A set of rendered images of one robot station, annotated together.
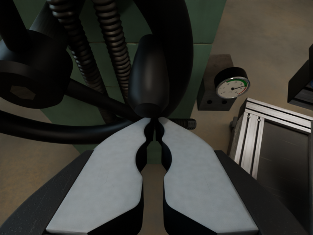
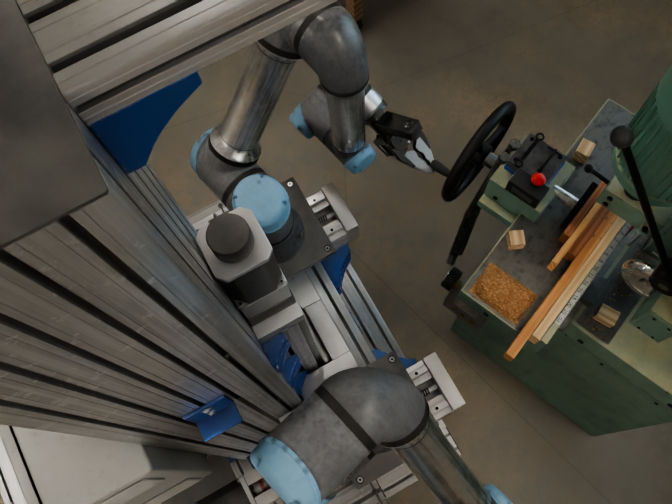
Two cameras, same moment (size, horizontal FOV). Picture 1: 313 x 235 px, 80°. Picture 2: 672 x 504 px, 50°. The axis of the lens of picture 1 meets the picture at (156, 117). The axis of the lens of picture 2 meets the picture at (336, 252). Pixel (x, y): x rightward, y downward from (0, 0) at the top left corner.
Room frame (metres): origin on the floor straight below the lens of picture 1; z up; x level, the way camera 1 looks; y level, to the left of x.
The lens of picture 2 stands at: (0.40, -0.65, 2.44)
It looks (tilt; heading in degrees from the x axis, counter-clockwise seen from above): 72 degrees down; 138
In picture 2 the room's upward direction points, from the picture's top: 9 degrees counter-clockwise
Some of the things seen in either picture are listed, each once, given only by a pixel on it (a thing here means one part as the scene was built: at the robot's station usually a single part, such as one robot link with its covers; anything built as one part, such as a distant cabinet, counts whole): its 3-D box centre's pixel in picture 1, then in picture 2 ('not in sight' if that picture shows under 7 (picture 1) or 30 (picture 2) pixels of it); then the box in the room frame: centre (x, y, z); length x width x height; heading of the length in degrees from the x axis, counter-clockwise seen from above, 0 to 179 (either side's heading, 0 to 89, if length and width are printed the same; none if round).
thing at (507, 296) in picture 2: not in sight; (504, 291); (0.38, -0.17, 0.91); 0.12 x 0.09 x 0.03; 1
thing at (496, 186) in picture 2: not in sight; (528, 180); (0.27, 0.08, 0.91); 0.15 x 0.14 x 0.09; 91
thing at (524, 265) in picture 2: not in sight; (555, 209); (0.36, 0.08, 0.87); 0.61 x 0.30 x 0.06; 91
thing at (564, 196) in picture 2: not in sight; (567, 198); (0.36, 0.08, 0.95); 0.09 x 0.07 x 0.09; 91
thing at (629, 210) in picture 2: not in sight; (636, 203); (0.48, 0.12, 1.03); 0.14 x 0.07 x 0.09; 1
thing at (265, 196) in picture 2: not in sight; (261, 207); (-0.14, -0.37, 0.98); 0.13 x 0.12 x 0.14; 170
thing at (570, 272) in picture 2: not in sight; (589, 246); (0.47, 0.03, 0.92); 0.62 x 0.02 x 0.04; 91
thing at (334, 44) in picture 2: not in sight; (346, 104); (-0.09, -0.12, 1.14); 0.12 x 0.11 x 0.49; 80
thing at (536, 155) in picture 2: not in sight; (533, 168); (0.27, 0.07, 0.99); 0.13 x 0.11 x 0.06; 91
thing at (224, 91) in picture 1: (228, 85); (452, 280); (0.26, -0.14, 0.65); 0.06 x 0.04 x 0.08; 91
